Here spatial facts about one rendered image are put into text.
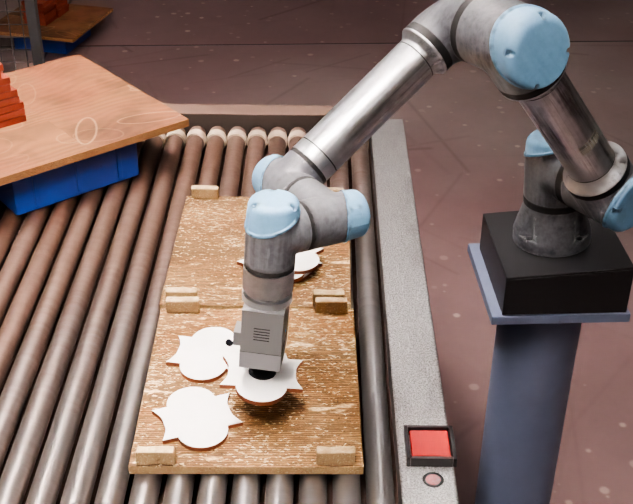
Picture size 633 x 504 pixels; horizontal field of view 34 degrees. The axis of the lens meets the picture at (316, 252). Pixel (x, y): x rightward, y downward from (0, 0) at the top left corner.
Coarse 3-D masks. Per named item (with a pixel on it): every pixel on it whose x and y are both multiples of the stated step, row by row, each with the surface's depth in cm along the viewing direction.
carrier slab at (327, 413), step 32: (160, 320) 187; (192, 320) 187; (224, 320) 187; (320, 320) 187; (352, 320) 187; (160, 352) 179; (288, 352) 179; (320, 352) 179; (352, 352) 179; (160, 384) 172; (192, 384) 172; (320, 384) 172; (352, 384) 172; (256, 416) 165; (288, 416) 165; (320, 416) 165; (352, 416) 165; (224, 448) 159; (256, 448) 159; (288, 448) 159
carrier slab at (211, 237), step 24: (192, 216) 218; (216, 216) 218; (240, 216) 218; (192, 240) 210; (216, 240) 210; (240, 240) 210; (192, 264) 202; (216, 264) 202; (336, 264) 203; (216, 288) 195; (240, 288) 196; (312, 288) 196; (336, 288) 196
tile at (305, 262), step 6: (306, 252) 202; (312, 252) 202; (318, 252) 202; (300, 258) 200; (306, 258) 200; (312, 258) 200; (318, 258) 200; (300, 264) 198; (306, 264) 198; (312, 264) 198; (318, 264) 199; (294, 270) 196; (300, 270) 196; (306, 270) 197; (312, 270) 197
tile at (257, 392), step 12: (228, 360) 165; (288, 360) 166; (300, 360) 167; (228, 372) 162; (240, 372) 163; (276, 372) 163; (288, 372) 164; (228, 384) 160; (240, 384) 160; (252, 384) 160; (264, 384) 161; (276, 384) 161; (288, 384) 161; (240, 396) 158; (252, 396) 158; (264, 396) 158; (276, 396) 158
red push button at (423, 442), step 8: (416, 432) 163; (424, 432) 163; (432, 432) 163; (440, 432) 163; (416, 440) 162; (424, 440) 162; (432, 440) 162; (440, 440) 162; (448, 440) 162; (416, 448) 160; (424, 448) 160; (432, 448) 160; (440, 448) 160; (448, 448) 160
